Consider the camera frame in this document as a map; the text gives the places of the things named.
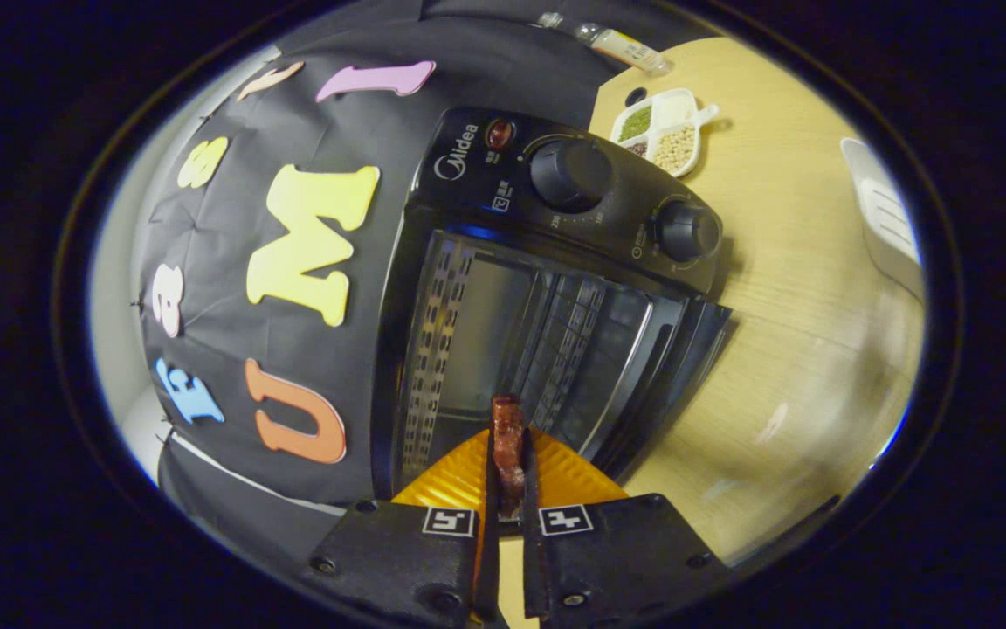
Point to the clear glass bottle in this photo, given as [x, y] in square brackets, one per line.
[630, 48]

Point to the white rectangular dish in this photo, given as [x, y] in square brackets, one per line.
[883, 218]

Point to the black table grommet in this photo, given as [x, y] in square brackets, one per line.
[636, 95]

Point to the black toaster oven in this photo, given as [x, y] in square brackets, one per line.
[616, 210]

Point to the white divided dish with beans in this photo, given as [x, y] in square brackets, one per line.
[673, 148]

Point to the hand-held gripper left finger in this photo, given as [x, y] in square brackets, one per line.
[398, 559]

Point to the reddish brown meat piece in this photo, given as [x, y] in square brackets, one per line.
[508, 454]

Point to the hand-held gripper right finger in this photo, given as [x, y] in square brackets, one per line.
[625, 550]

